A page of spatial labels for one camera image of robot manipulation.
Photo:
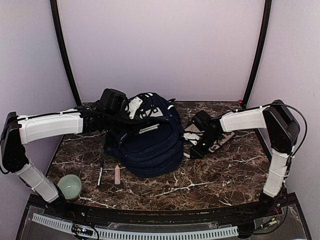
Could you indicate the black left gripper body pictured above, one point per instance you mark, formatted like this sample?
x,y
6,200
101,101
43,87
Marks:
x,y
114,120

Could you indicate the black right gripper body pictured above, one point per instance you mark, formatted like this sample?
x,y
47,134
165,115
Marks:
x,y
209,140

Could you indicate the black whiteboard marker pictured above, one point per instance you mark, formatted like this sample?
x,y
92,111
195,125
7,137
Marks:
x,y
148,129

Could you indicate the navy blue student backpack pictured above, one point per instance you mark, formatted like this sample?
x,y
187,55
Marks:
x,y
155,152

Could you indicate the pink translucent glue bottle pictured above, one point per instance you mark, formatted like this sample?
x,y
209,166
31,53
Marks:
x,y
117,175

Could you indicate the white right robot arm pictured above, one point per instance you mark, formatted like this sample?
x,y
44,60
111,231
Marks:
x,y
276,119

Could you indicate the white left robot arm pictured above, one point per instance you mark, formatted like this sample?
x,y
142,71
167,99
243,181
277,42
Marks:
x,y
20,131

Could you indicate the beige floral notebook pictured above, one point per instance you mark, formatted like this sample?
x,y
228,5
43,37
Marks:
x,y
193,134

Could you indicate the pale green round bowl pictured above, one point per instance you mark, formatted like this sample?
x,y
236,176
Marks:
x,y
71,186

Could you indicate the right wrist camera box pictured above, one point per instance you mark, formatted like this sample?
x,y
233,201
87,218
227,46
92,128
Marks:
x,y
202,120

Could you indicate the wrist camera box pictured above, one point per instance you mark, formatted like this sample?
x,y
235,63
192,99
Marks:
x,y
112,100
202,120

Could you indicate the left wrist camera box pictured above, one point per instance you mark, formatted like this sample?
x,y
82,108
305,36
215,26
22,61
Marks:
x,y
112,100

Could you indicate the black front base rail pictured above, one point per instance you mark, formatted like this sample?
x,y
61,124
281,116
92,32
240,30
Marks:
x,y
287,210

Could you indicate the white slotted cable duct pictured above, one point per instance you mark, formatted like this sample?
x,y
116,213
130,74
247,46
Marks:
x,y
122,231

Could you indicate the black left frame post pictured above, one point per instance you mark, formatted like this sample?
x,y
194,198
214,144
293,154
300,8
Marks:
x,y
63,51

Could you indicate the black frame post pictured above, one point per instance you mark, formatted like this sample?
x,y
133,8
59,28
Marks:
x,y
63,51
258,53

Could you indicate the black right frame post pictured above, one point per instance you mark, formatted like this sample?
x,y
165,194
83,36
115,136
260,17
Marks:
x,y
258,53

